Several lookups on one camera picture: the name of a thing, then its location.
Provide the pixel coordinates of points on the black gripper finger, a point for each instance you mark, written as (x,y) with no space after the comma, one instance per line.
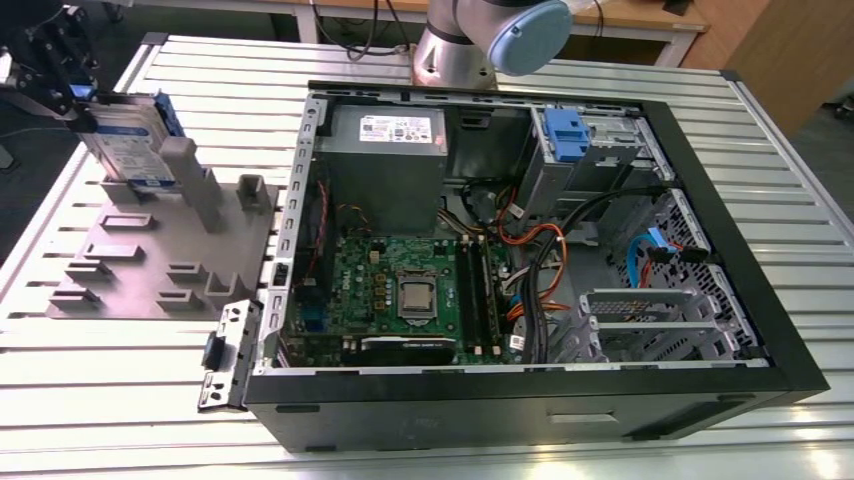
(27,75)
(70,65)

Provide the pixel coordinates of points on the hard disk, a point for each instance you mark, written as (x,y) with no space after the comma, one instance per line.
(134,150)

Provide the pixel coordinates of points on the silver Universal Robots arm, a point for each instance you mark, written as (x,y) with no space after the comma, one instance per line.
(461,60)

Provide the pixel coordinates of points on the metal disk bay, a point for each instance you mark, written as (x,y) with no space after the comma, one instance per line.
(655,326)

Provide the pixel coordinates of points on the grey parts rack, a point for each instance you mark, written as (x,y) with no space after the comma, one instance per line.
(168,250)

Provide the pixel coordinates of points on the grey power supply unit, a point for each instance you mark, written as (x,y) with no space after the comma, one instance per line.
(388,190)

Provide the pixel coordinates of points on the green motherboard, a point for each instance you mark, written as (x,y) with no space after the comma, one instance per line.
(361,260)

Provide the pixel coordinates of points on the CPU socket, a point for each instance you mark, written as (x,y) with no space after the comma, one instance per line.
(417,274)

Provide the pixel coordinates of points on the silver CPU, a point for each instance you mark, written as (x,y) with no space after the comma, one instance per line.
(417,296)

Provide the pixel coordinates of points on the black graphics card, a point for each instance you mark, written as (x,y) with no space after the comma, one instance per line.
(401,349)

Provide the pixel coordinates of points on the blue plastic bay latch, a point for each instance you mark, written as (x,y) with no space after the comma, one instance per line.
(568,135)

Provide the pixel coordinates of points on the black RAM slot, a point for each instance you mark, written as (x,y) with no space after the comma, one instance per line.
(492,300)
(470,300)

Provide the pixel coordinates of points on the metal optical drive cage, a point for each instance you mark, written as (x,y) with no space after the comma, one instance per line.
(588,175)

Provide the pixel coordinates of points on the wooden desk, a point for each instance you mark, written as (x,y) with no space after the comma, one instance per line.
(641,15)

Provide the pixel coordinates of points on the black open PC case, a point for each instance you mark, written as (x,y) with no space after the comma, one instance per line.
(468,410)

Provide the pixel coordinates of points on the small black desk object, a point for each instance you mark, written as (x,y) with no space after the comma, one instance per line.
(679,6)

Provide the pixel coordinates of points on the brown wooden cabinet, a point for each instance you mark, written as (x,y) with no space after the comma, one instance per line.
(788,50)

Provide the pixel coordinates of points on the white metal table frame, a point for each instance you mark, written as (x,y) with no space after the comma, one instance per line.
(308,30)

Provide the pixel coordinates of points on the metal expansion slot retainer bracket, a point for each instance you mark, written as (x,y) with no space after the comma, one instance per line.
(241,350)

